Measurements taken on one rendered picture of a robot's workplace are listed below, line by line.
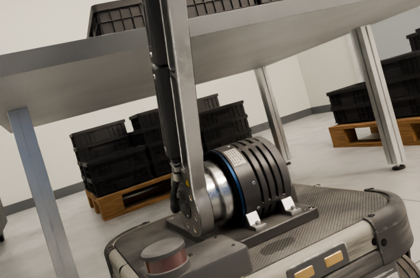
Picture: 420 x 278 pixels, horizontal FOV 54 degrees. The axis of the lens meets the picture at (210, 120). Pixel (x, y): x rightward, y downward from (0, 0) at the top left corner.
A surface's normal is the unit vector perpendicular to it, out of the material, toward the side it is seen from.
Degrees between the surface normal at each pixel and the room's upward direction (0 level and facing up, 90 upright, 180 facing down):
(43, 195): 90
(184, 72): 115
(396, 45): 90
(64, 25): 90
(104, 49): 90
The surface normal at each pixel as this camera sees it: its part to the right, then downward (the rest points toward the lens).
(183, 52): 0.46, 0.34
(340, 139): -0.88, 0.27
